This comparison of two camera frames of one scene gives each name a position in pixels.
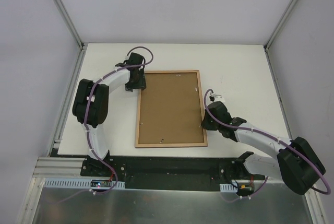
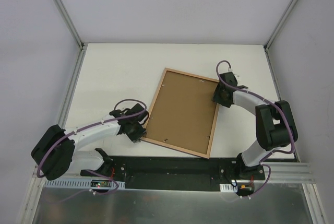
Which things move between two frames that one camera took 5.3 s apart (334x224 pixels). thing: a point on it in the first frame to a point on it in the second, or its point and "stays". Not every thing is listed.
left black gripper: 135,85 to 138,133
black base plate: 175,173 stays
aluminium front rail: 270,203 stays
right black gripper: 209,124 to 217,94
